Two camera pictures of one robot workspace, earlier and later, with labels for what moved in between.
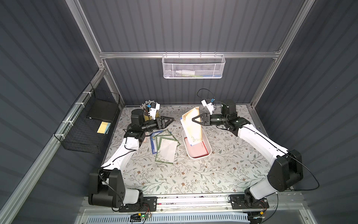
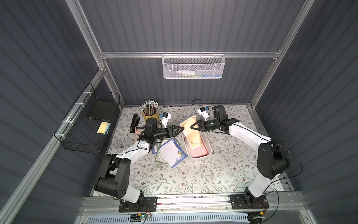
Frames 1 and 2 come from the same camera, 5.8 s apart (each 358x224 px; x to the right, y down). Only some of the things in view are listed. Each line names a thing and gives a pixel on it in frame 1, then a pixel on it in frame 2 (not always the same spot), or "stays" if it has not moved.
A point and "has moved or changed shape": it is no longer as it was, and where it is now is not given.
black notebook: x=104 y=110 stays
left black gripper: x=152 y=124 -> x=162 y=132
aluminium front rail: x=289 y=205 stays
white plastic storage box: x=202 y=150 stays
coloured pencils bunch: x=146 y=105 stays
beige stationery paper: x=193 y=129 has moved or changed shape
